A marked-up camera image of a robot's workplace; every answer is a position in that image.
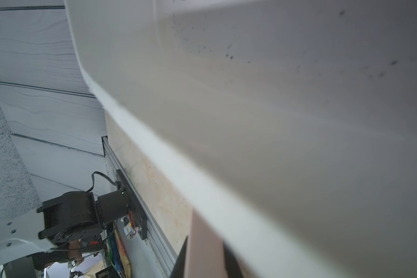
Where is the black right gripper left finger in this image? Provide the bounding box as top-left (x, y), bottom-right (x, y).
top-left (169, 237), bottom-right (188, 278)

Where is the white plastic storage box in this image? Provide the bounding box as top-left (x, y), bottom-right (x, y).
top-left (66, 1), bottom-right (417, 278)

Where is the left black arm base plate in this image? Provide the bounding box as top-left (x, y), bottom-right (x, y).
top-left (116, 169), bottom-right (148, 240)

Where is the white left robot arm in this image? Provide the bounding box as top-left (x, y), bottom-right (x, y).
top-left (0, 190), bottom-right (128, 265)

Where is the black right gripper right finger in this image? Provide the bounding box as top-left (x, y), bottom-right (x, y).
top-left (223, 243), bottom-right (244, 278)

